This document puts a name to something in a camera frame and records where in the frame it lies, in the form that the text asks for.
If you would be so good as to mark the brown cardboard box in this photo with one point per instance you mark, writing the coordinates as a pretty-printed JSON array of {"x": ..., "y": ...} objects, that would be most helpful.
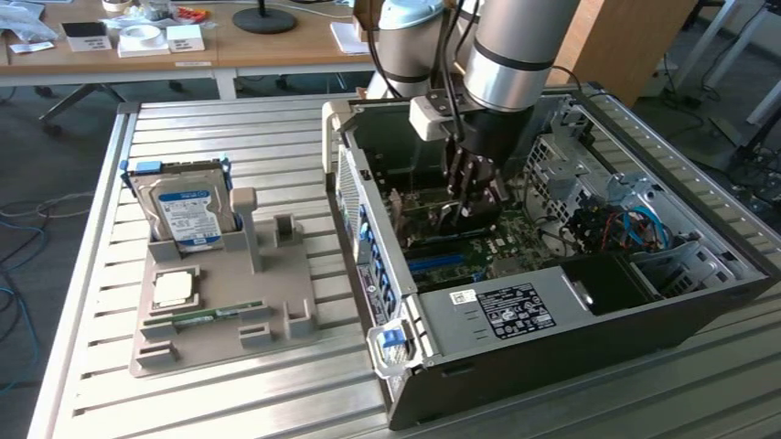
[{"x": 364, "y": 13}]

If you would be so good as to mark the small white box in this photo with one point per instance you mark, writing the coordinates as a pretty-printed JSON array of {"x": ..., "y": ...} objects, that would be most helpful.
[{"x": 184, "y": 39}]

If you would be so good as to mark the green RAM stick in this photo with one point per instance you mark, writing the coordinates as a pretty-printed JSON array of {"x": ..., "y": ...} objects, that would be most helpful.
[{"x": 207, "y": 313}]

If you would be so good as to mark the wooden cabinet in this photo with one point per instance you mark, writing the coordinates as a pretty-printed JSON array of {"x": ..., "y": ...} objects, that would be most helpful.
[{"x": 615, "y": 46}]

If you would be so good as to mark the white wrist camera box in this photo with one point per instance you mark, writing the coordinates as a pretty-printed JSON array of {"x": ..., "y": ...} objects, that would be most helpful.
[{"x": 430, "y": 121}]

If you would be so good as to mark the white desk frame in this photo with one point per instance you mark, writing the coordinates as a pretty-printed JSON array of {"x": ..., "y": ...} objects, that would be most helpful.
[{"x": 767, "y": 103}]

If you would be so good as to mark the orange small parts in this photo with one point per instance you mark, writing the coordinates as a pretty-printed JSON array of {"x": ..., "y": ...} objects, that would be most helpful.
[{"x": 189, "y": 14}]

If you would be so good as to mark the silver disk bay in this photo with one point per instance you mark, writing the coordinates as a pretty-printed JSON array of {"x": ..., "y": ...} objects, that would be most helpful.
[{"x": 689, "y": 265}]

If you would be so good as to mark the open PC case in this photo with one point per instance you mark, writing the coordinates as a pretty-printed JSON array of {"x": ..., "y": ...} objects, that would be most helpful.
[{"x": 548, "y": 366}]

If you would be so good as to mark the silver drive cage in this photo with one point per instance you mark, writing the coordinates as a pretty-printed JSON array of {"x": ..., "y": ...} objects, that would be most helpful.
[{"x": 560, "y": 178}]

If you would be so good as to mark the beige tape roll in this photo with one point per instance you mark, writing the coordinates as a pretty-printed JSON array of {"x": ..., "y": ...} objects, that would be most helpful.
[{"x": 115, "y": 4}]

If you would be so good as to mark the black graphics card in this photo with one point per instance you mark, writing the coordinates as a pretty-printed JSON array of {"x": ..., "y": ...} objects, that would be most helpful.
[{"x": 435, "y": 224}]

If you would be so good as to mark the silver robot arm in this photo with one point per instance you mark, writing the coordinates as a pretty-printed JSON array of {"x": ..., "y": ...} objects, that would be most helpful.
[{"x": 512, "y": 55}]

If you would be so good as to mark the blue slot retention clip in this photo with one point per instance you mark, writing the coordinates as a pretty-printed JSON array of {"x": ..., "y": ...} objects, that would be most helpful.
[
  {"x": 363, "y": 217},
  {"x": 367, "y": 238},
  {"x": 379, "y": 275},
  {"x": 372, "y": 257}
]

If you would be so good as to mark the wooden desk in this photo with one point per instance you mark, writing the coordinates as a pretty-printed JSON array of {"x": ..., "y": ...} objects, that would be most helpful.
[{"x": 273, "y": 50}]

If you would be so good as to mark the green motherboard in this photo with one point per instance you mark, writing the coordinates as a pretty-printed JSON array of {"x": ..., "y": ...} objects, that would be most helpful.
[{"x": 518, "y": 238}]

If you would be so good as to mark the grey power supply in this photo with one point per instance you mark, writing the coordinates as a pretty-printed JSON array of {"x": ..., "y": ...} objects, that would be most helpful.
[{"x": 444, "y": 315}]

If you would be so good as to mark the white booklet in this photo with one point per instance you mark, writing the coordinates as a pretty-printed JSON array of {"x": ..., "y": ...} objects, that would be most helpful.
[{"x": 349, "y": 41}]

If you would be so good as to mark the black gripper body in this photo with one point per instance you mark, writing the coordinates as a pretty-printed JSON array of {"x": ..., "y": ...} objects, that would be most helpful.
[{"x": 496, "y": 132}]

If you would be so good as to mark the grey parts rack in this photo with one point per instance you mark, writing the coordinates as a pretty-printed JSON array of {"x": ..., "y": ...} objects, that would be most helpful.
[{"x": 273, "y": 274}]

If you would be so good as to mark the black round lamp base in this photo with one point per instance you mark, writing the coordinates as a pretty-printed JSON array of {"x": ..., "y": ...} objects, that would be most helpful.
[{"x": 263, "y": 20}]

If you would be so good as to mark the hard disk with blue carrier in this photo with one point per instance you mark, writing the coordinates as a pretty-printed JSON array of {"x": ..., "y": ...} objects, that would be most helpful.
[{"x": 183, "y": 210}]

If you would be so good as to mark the silver CPU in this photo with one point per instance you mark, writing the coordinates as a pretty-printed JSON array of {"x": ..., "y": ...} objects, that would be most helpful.
[{"x": 173, "y": 289}]

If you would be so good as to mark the flat white box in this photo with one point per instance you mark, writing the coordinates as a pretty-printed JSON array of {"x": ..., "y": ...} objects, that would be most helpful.
[{"x": 143, "y": 51}]

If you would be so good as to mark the black and white box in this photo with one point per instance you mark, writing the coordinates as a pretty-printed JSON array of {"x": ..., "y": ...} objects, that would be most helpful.
[{"x": 86, "y": 35}]

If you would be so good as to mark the blue case release latch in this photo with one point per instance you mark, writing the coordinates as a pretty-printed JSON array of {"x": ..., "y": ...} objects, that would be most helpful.
[{"x": 390, "y": 340}]

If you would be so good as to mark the clear plastic bag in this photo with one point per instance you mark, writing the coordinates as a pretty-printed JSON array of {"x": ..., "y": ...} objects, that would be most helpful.
[{"x": 21, "y": 23}]

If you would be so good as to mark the white tape roll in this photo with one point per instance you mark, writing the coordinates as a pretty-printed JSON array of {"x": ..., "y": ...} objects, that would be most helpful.
[{"x": 141, "y": 33}]

